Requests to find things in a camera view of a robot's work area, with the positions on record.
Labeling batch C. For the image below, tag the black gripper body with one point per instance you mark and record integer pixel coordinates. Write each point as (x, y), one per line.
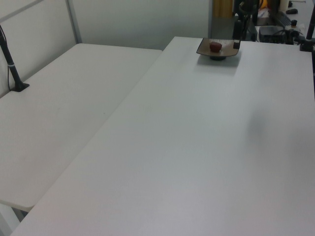
(249, 5)

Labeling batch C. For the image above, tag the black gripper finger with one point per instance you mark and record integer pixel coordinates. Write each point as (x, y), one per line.
(236, 44)
(244, 29)

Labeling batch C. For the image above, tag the small round red-brown food item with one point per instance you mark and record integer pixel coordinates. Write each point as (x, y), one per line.
(215, 46)

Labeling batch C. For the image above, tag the brown square ceramic plate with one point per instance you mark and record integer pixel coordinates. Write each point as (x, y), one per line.
(204, 48)

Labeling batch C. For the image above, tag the yellow background object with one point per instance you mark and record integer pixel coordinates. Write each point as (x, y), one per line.
(262, 3)

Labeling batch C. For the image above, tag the black equipment box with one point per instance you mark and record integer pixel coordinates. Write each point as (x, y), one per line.
(270, 34)

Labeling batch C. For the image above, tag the yellow wooden panel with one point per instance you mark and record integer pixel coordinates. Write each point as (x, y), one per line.
(222, 8)

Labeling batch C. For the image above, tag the black keyboard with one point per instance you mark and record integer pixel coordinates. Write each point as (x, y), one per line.
(280, 17)

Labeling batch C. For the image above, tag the white cylinder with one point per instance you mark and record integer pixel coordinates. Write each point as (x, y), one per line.
(284, 4)

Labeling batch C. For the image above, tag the black computer mouse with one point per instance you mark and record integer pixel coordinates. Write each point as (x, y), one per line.
(292, 11)

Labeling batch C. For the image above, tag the white adjacent table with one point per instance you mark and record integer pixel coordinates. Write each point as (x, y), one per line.
(61, 98)

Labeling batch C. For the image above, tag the grey metal post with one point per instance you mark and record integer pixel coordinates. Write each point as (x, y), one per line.
(210, 17)

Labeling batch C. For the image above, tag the black camera stand pole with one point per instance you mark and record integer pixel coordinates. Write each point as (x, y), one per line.
(21, 87)
(306, 45)

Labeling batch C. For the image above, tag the grey partition frame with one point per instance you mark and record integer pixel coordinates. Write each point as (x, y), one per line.
(74, 24)

